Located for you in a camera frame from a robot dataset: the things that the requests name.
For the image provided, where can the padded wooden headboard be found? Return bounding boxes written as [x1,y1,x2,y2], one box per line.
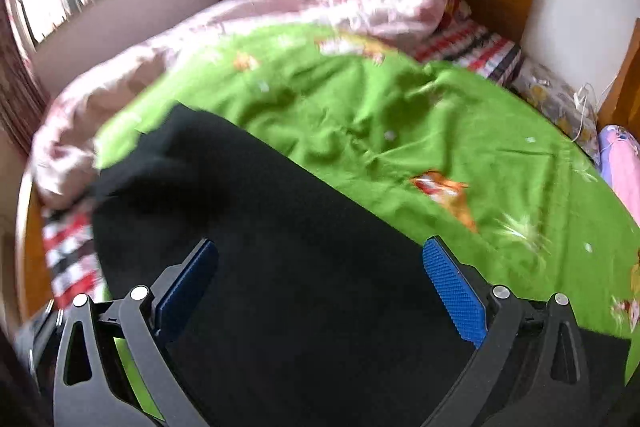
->
[597,19,640,132]

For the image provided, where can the pink patterned curtain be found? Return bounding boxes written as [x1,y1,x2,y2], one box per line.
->
[0,0,51,152]

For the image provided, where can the wooden bed side rail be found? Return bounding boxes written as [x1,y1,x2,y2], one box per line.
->
[15,187,56,318]

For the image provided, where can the cartoon cloth covered nightstand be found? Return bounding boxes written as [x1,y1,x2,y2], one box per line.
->
[510,57,601,162]

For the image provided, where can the green printed blanket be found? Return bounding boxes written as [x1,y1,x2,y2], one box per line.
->
[95,24,640,413]

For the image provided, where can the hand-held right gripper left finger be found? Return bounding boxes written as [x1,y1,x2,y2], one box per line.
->
[52,237,221,427]

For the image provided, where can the white charger with cable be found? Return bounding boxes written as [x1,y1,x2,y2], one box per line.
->
[572,82,603,142]

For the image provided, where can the pink bed sheet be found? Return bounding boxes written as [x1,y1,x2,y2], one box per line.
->
[597,124,640,228]

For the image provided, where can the black pants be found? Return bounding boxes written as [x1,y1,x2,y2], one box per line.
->
[90,104,631,427]

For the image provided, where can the red checkered bed sheet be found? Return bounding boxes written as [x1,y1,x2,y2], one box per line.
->
[42,19,523,308]

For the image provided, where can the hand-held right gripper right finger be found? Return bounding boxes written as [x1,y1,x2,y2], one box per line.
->
[422,234,591,427]

